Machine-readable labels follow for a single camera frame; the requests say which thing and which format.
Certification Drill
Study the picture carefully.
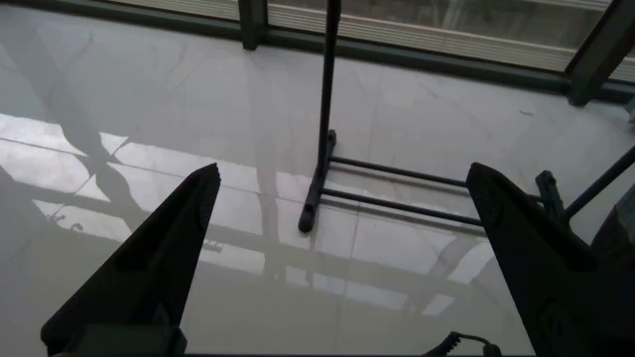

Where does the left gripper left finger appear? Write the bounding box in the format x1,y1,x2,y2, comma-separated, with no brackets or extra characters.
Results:
40,162,222,357

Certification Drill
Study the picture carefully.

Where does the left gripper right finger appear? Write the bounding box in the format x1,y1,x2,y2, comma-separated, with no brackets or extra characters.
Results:
464,161,635,357

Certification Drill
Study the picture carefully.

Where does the black clothes rack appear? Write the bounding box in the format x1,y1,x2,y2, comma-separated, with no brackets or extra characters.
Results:
297,0,635,234

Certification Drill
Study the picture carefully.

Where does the window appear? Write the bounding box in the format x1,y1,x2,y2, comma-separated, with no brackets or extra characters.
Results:
0,0,635,108

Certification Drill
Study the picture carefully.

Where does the black cable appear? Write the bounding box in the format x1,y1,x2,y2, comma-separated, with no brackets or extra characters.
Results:
424,330,502,357

